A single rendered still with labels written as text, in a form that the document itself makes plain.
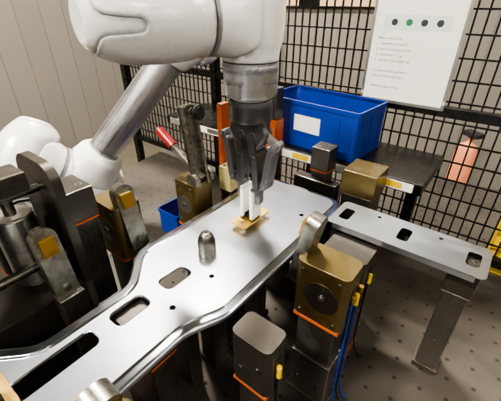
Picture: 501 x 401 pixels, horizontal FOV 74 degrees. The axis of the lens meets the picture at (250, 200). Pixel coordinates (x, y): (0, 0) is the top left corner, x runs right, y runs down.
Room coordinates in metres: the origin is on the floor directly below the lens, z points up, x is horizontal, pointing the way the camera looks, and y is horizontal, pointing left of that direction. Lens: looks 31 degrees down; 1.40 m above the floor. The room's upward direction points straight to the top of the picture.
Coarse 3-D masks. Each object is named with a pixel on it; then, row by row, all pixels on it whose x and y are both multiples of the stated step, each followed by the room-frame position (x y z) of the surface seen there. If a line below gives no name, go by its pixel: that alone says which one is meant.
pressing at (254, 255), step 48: (288, 192) 0.70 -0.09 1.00; (192, 240) 0.51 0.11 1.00; (240, 240) 0.51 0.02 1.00; (288, 240) 0.51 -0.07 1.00; (144, 288) 0.39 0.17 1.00; (192, 288) 0.39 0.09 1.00; (240, 288) 0.39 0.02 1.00; (96, 336) 0.30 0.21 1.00; (144, 336) 0.30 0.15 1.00; (48, 384) 0.23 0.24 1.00
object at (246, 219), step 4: (264, 208) 0.60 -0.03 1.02; (248, 212) 0.57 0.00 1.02; (264, 212) 0.58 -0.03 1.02; (240, 216) 0.57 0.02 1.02; (244, 216) 0.57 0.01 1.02; (248, 216) 0.56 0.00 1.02; (260, 216) 0.57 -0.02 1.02; (232, 220) 0.55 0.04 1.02; (236, 220) 0.55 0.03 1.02; (240, 220) 0.55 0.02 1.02; (244, 220) 0.55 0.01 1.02; (248, 220) 0.55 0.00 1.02; (252, 220) 0.55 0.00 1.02; (256, 220) 0.56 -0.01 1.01; (236, 224) 0.54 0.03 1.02; (240, 224) 0.54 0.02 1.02; (244, 224) 0.54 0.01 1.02; (248, 224) 0.54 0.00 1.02; (244, 228) 0.53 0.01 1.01
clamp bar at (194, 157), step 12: (180, 108) 0.66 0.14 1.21; (192, 108) 0.65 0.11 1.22; (180, 120) 0.66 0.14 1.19; (192, 120) 0.68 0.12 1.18; (192, 132) 0.67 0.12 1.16; (192, 144) 0.65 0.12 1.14; (192, 156) 0.64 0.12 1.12; (204, 156) 0.67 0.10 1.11; (192, 168) 0.64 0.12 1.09; (204, 168) 0.66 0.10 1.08
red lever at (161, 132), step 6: (156, 132) 0.72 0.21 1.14; (162, 132) 0.72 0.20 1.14; (162, 138) 0.71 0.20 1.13; (168, 138) 0.71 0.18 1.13; (168, 144) 0.70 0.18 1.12; (174, 144) 0.70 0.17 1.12; (174, 150) 0.69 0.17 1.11; (180, 150) 0.69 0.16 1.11; (180, 156) 0.68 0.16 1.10; (186, 162) 0.67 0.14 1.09; (198, 168) 0.67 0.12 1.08; (204, 174) 0.66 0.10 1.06
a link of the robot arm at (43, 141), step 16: (16, 128) 0.95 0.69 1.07; (32, 128) 0.96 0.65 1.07; (48, 128) 1.00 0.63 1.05; (0, 144) 0.91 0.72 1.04; (16, 144) 0.91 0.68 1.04; (32, 144) 0.93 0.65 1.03; (48, 144) 0.97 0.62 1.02; (0, 160) 0.88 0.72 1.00; (48, 160) 0.94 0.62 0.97; (64, 160) 0.98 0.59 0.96
